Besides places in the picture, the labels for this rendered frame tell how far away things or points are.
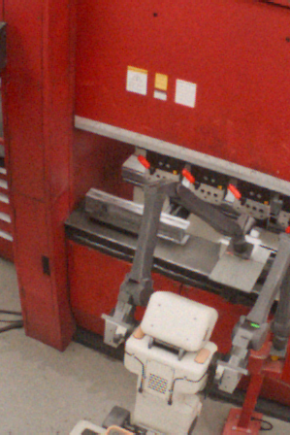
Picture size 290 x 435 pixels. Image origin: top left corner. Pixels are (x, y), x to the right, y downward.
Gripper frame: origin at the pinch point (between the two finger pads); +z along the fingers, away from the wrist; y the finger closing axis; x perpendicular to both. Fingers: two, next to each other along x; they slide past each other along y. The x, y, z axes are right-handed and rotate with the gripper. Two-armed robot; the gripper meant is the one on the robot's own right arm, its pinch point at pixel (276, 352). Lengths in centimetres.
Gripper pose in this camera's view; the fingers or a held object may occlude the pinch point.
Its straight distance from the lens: 306.2
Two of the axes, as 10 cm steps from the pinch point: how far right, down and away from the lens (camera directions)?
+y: 2.6, -8.0, 5.4
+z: 0.1, 5.7, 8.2
